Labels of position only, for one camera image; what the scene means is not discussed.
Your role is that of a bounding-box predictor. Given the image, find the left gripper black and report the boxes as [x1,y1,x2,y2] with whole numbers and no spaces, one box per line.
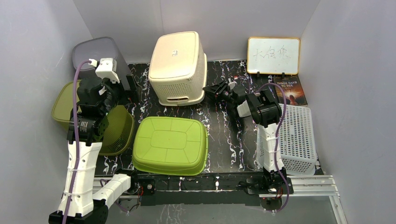
[100,74,141,116]

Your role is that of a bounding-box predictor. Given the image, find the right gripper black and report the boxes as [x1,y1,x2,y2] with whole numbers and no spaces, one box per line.
[203,80,236,105]

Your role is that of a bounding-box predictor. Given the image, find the olive green slatted bin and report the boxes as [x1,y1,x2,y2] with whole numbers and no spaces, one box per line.
[51,82,134,156]

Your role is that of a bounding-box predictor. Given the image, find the cream perforated storage basket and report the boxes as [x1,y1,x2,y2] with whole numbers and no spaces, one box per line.
[148,31,207,106]

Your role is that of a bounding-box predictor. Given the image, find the grey slatted bin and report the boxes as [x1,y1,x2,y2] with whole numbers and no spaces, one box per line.
[72,36,132,90]

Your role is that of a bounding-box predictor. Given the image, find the lime green plastic basin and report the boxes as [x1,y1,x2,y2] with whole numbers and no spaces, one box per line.
[132,116,208,176]

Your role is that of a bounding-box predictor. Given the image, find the pale green colander basket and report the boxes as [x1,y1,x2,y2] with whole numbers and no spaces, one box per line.
[256,105,317,176]

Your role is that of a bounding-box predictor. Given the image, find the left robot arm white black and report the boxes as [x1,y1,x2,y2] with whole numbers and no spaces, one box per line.
[48,77,140,224]

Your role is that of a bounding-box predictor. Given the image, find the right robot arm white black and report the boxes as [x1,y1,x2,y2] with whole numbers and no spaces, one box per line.
[203,81,290,195]

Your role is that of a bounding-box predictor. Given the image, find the dark book three days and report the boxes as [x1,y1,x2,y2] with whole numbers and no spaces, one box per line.
[273,75,308,107]

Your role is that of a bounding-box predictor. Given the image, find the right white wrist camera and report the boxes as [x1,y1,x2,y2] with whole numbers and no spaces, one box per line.
[227,78,237,90]

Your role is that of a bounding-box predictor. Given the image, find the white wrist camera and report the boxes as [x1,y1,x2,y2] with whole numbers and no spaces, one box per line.
[89,58,120,84]
[227,78,237,90]

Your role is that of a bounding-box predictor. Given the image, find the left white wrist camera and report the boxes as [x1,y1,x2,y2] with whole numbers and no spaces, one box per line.
[89,58,120,84]

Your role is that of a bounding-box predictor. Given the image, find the small whiteboard orange frame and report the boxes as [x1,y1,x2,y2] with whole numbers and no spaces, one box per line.
[246,37,301,75]

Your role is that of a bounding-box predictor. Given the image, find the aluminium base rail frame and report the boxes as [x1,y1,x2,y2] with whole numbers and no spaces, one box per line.
[93,168,346,224]

